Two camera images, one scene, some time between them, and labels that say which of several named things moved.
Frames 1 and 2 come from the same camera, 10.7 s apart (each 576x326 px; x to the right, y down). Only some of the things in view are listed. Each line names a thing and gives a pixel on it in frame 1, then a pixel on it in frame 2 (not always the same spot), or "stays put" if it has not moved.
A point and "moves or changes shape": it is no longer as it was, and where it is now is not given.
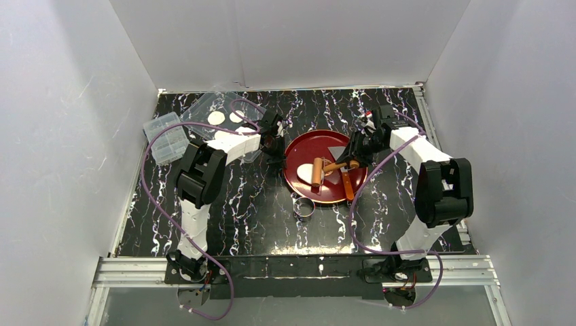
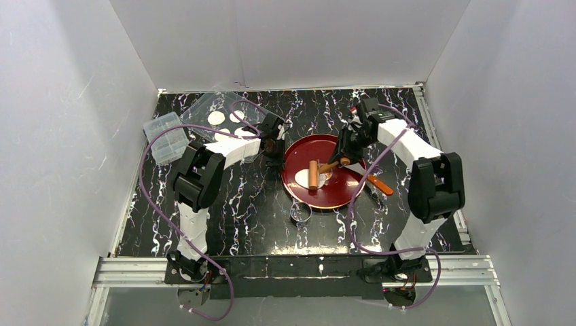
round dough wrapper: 234,117 stays put
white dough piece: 306,171 moves or changes shape
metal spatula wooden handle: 337,151 -> 379,185
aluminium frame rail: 456,271 stays put
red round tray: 310,168 moves or changes shape
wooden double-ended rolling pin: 318,169 moves or changes shape
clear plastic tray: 221,111 stays put
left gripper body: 274,142 stays put
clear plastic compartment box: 172,144 stays put
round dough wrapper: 221,136 stays put
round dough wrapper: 216,117 stays put
